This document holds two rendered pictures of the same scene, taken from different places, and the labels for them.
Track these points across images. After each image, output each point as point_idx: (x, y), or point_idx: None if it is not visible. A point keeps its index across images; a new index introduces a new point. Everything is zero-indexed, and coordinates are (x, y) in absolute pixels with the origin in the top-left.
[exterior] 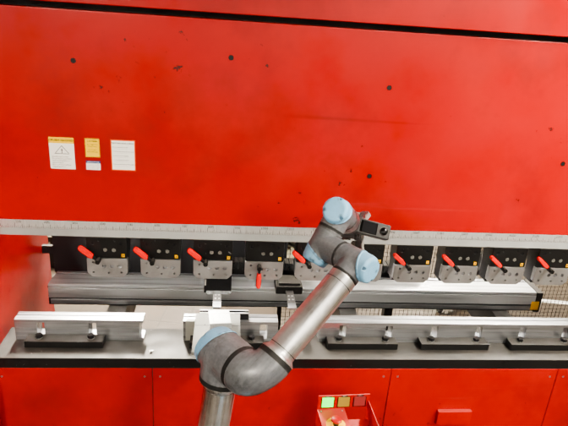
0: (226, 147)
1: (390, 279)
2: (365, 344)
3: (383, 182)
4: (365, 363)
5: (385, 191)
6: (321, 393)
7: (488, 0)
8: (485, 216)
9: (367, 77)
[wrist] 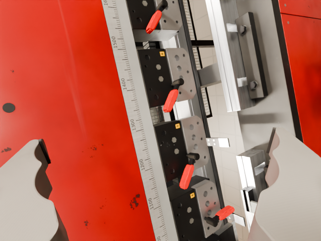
0: None
1: (161, 42)
2: (256, 51)
3: (17, 75)
4: (282, 47)
5: (36, 66)
6: (310, 90)
7: None
8: None
9: None
